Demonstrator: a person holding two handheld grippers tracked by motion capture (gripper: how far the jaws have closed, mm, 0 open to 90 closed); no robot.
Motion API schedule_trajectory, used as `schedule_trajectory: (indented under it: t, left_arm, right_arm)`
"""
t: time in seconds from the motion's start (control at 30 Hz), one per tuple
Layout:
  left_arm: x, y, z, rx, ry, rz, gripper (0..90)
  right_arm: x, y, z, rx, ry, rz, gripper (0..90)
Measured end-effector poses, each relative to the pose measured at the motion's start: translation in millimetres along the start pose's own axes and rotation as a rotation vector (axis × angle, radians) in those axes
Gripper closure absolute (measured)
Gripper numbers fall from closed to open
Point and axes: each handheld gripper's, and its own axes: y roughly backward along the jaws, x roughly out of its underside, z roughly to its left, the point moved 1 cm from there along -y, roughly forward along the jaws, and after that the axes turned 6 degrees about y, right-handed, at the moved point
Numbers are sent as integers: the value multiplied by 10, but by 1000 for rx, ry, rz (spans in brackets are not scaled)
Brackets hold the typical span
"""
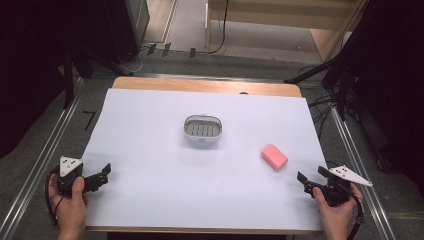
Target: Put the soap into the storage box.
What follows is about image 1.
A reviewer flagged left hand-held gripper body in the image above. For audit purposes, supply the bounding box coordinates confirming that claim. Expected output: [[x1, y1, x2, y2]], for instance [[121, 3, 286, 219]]
[[55, 155, 86, 198]]

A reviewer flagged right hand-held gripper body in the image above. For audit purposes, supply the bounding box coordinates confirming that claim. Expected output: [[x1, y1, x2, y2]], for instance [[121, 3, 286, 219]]
[[314, 165, 373, 207]]

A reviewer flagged pink soap bar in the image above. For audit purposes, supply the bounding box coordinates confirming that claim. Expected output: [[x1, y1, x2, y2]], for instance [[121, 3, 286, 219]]
[[260, 143, 289, 172]]

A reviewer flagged white soap dish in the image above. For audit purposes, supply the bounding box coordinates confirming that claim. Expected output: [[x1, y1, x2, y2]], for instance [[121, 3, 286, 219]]
[[182, 113, 224, 144]]

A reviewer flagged person's right hand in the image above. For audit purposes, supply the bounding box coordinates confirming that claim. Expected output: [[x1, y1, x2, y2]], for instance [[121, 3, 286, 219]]
[[312, 183, 365, 230]]

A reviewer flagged person's left hand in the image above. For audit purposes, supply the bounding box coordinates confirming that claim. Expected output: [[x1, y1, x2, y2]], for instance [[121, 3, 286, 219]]
[[47, 174, 91, 232]]

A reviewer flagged white table mat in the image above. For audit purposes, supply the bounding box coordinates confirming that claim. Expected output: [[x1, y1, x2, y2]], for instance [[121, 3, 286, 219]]
[[82, 87, 328, 232]]

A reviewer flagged black tripod stand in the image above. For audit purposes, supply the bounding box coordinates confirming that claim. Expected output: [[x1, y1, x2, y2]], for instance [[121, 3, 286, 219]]
[[283, 0, 374, 122]]

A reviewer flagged dark curtain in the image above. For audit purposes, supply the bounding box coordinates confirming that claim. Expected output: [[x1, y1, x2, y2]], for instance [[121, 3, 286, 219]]
[[346, 0, 424, 198], [0, 0, 111, 160]]

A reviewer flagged wooden table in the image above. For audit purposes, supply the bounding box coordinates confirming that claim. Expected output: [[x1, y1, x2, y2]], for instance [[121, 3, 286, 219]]
[[83, 76, 328, 235]]

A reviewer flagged black cabinet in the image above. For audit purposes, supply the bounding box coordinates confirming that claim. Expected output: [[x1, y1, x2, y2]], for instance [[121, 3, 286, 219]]
[[102, 0, 151, 65]]

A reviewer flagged light wooden furniture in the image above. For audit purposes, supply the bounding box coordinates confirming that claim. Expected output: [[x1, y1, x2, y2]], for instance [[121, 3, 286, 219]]
[[204, 0, 368, 63]]

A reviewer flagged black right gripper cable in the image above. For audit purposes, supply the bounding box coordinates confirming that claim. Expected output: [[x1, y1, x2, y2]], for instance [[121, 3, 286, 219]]
[[344, 188, 365, 240]]

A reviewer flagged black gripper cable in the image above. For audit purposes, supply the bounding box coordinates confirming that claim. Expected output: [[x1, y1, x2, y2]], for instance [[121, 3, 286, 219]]
[[344, 188, 365, 240], [44, 165, 66, 228]]

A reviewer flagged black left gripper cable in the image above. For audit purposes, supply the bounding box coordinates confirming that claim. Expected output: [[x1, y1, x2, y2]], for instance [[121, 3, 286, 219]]
[[44, 165, 66, 228]]

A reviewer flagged metal floor rail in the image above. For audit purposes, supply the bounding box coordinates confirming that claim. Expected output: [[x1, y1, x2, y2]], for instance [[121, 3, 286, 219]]
[[328, 99, 398, 240], [0, 77, 86, 240]]

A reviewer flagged bundle of black cables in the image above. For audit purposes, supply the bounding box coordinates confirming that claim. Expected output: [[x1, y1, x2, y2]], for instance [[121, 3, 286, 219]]
[[298, 64, 338, 139]]

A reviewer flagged white floor cable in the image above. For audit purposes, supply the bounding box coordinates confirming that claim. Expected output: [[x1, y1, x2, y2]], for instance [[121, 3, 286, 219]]
[[121, 46, 149, 75]]

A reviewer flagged black hanging cable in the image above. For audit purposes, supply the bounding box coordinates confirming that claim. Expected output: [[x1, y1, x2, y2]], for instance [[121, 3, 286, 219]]
[[207, 0, 231, 55]]

